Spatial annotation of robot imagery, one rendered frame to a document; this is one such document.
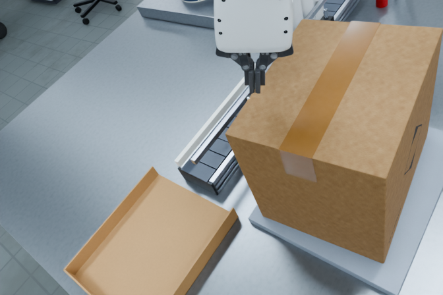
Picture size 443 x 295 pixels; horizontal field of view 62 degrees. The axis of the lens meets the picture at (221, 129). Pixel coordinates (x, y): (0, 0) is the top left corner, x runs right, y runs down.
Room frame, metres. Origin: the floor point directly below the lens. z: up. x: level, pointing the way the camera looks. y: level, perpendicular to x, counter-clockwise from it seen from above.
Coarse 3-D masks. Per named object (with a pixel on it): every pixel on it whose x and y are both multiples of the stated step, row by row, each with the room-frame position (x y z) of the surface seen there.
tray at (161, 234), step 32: (160, 192) 0.59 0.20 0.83; (192, 192) 0.55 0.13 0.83; (128, 224) 0.54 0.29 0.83; (160, 224) 0.50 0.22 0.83; (192, 224) 0.47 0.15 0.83; (224, 224) 0.41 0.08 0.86; (96, 256) 0.50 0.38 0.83; (128, 256) 0.46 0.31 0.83; (160, 256) 0.43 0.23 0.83; (192, 256) 0.39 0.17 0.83; (96, 288) 0.42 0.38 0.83; (128, 288) 0.39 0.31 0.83; (160, 288) 0.36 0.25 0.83
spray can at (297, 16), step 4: (296, 0) 0.82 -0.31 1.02; (300, 0) 0.83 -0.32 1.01; (296, 4) 0.82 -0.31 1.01; (300, 4) 0.82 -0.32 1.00; (296, 8) 0.81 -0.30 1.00; (300, 8) 0.82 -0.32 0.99; (296, 12) 0.81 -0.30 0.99; (300, 12) 0.82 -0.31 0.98; (296, 16) 0.81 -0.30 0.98; (300, 16) 0.82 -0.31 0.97; (296, 20) 0.81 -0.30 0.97; (300, 20) 0.82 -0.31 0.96; (296, 24) 0.82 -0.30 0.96
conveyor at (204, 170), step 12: (336, 0) 0.95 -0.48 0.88; (336, 12) 0.90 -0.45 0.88; (240, 96) 0.73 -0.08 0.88; (216, 144) 0.61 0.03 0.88; (228, 144) 0.60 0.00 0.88; (192, 156) 0.61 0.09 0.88; (204, 156) 0.59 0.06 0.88; (216, 156) 0.58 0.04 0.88; (192, 168) 0.58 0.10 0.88; (204, 168) 0.56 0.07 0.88; (216, 168) 0.55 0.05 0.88; (204, 180) 0.53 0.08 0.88
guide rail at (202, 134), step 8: (240, 88) 0.73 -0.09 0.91; (232, 96) 0.71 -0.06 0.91; (224, 104) 0.69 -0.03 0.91; (216, 112) 0.68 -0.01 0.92; (224, 112) 0.68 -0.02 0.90; (208, 120) 0.66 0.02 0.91; (216, 120) 0.67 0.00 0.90; (208, 128) 0.65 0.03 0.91; (200, 136) 0.63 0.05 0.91; (192, 144) 0.61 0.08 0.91; (184, 152) 0.60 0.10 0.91; (176, 160) 0.59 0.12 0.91; (184, 160) 0.59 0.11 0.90
